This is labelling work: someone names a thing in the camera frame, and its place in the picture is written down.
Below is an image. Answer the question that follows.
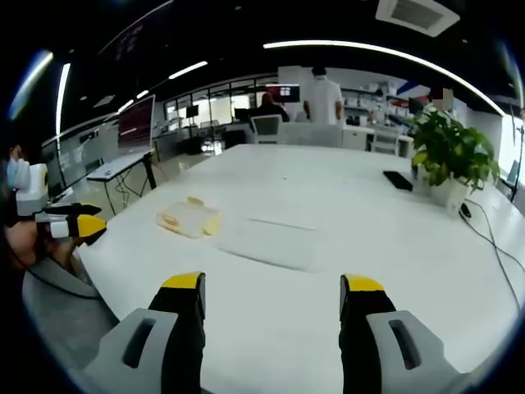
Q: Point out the black flat device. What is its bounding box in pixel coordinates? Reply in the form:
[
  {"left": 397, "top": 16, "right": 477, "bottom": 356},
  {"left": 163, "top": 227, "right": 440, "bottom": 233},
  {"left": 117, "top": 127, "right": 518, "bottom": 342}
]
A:
[{"left": 382, "top": 169, "right": 414, "bottom": 192}]

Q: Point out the white office chair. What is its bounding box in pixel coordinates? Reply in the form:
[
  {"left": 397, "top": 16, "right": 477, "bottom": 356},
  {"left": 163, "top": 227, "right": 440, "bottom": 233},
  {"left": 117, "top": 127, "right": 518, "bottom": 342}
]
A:
[{"left": 249, "top": 113, "right": 285, "bottom": 144}]

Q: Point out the person's blue face mask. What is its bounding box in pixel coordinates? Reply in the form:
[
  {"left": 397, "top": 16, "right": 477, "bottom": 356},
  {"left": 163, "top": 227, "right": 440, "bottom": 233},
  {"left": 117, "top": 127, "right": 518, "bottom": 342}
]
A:
[{"left": 5, "top": 158, "right": 22, "bottom": 189}]

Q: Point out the ceiling air vent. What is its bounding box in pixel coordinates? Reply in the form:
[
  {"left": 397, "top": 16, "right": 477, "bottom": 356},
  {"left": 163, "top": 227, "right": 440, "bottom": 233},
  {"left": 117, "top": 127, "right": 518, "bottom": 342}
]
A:
[{"left": 374, "top": 0, "right": 461, "bottom": 39}]

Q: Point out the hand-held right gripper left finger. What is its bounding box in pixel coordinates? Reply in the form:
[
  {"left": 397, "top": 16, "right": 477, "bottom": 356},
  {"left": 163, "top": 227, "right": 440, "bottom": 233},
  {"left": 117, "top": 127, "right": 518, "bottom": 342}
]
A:
[{"left": 83, "top": 270, "right": 207, "bottom": 394}]

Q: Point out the small white side table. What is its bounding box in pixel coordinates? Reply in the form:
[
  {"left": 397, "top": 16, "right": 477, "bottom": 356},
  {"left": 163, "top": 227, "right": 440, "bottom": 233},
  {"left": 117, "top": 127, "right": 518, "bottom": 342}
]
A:
[{"left": 85, "top": 150, "right": 158, "bottom": 215}]

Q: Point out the green potted plant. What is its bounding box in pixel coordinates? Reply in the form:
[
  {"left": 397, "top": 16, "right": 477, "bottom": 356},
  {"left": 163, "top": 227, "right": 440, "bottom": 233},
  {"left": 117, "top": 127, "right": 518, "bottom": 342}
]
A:
[{"left": 406, "top": 107, "right": 501, "bottom": 195}]

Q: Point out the large display screen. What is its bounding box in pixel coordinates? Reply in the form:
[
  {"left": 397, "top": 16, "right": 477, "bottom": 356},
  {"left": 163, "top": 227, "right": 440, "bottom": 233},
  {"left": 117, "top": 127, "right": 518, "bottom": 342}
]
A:
[{"left": 116, "top": 94, "right": 158, "bottom": 156}]

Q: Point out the black cable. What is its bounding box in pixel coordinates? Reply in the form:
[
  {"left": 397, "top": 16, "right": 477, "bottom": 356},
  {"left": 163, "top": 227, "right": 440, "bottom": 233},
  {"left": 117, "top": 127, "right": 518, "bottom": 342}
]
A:
[{"left": 465, "top": 198, "right": 525, "bottom": 313}]

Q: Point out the person's left hand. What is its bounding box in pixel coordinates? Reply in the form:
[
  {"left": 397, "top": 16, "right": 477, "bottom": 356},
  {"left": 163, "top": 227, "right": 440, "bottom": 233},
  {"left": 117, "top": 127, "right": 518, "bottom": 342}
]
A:
[{"left": 7, "top": 222, "right": 80, "bottom": 273}]

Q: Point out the short ceiling light strip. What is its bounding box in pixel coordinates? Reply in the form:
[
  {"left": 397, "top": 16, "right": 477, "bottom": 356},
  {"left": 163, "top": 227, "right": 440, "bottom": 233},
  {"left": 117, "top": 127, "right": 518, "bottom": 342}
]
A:
[{"left": 167, "top": 60, "right": 209, "bottom": 80}]

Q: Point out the white plant pot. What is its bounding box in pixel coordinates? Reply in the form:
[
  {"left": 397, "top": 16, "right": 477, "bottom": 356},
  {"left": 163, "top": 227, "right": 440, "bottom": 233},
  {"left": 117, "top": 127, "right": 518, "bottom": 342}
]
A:
[{"left": 428, "top": 172, "right": 473, "bottom": 218}]

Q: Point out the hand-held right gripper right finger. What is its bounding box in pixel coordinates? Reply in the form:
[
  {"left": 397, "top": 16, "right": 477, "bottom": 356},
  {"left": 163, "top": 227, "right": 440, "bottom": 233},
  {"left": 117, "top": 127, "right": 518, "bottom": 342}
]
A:
[{"left": 338, "top": 273, "right": 465, "bottom": 394}]

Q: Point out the long curved ceiling light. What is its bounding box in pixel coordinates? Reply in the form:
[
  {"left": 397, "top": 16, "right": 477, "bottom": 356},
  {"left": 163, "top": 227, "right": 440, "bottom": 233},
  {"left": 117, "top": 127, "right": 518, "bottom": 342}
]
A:
[{"left": 262, "top": 39, "right": 506, "bottom": 117}]

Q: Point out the computer monitor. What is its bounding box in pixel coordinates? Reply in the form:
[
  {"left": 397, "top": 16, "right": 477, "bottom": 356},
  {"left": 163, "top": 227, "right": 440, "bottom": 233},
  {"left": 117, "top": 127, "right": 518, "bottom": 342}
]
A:
[{"left": 265, "top": 84, "right": 302, "bottom": 103}]

